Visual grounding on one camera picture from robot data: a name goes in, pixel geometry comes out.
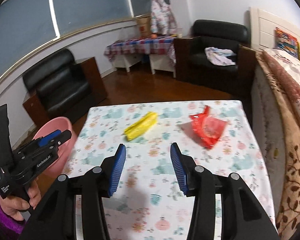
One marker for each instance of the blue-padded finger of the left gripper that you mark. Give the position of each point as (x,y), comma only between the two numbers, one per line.
(43,141)

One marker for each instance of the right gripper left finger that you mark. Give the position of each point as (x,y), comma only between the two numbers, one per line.
(112,168)

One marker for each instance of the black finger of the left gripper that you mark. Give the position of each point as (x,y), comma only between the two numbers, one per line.
(61,139)

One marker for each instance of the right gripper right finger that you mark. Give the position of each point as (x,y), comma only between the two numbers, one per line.
(183,166)

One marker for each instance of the red plastic bag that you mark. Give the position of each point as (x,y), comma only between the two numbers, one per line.
(208,128)

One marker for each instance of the yellow foam net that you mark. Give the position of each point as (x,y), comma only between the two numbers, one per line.
(141,126)

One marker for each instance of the purple sleeve forearm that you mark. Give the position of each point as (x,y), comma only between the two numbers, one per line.
(10,228)

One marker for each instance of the left hand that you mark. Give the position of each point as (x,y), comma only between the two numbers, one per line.
(12,205)

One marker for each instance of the black leather armchair left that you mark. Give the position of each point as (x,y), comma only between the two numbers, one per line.
(58,85)

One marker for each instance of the black leather armchair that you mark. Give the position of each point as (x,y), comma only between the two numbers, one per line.
(58,85)
(193,66)

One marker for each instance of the floral table cloth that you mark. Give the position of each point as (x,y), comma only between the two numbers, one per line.
(148,203)

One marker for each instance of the black leather armchair right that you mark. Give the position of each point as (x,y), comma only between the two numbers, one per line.
(193,66)

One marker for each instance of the white low table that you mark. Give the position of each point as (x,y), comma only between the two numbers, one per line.
(155,62)

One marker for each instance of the folded cloth on armchair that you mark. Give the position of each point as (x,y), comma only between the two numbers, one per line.
(220,57)

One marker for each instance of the brown floral bed blanket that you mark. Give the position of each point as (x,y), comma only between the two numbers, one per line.
(276,123)

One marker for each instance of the plaid tablecloth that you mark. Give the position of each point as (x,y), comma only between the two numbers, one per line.
(162,45)

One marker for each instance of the brown paper bag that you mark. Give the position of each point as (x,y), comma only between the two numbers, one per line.
(144,26)

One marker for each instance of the floral hanging jacket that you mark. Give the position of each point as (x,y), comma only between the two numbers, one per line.
(162,18)

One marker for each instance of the colourful pillow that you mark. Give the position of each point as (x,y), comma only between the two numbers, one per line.
(286,42)

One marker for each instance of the white headboard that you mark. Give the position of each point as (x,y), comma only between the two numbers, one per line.
(263,25)

